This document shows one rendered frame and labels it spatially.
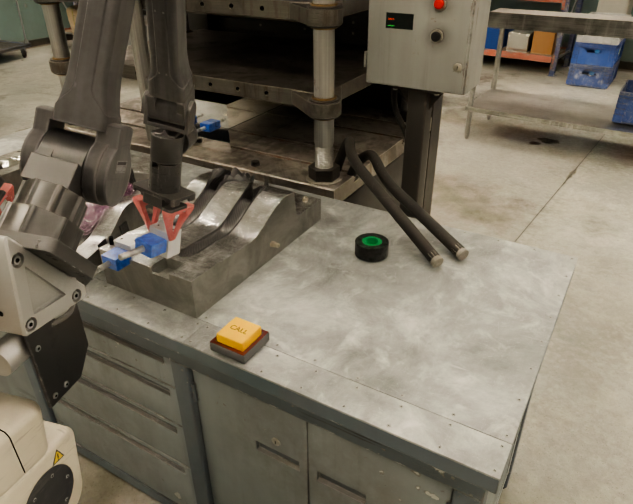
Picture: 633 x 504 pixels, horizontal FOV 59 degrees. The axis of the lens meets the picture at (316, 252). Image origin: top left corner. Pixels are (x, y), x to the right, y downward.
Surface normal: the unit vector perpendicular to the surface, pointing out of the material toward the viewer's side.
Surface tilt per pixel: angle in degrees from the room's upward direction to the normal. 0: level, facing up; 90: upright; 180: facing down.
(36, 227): 48
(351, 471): 90
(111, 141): 70
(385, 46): 90
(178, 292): 90
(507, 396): 0
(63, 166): 40
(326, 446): 90
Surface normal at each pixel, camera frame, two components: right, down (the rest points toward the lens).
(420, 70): -0.51, 0.44
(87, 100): -0.03, 0.19
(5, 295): -0.29, 0.37
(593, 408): -0.01, -0.86
